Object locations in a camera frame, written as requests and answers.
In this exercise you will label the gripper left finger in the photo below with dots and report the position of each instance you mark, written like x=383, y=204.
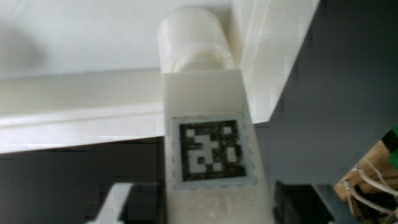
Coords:
x=113, y=205

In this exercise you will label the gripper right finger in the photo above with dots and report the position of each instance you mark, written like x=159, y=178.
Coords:
x=309, y=205

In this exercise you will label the white table leg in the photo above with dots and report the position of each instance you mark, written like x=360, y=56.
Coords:
x=216, y=183

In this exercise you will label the white square table top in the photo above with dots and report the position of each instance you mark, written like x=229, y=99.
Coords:
x=81, y=82

